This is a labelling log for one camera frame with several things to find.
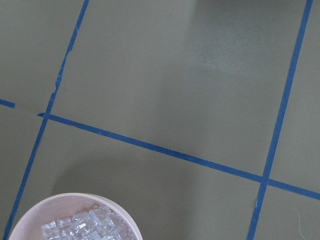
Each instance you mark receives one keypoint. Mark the pink bowl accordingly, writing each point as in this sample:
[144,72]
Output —
[61,206]

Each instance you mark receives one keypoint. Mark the clear ice cubes pile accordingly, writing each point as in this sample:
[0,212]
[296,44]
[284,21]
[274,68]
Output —
[100,223]

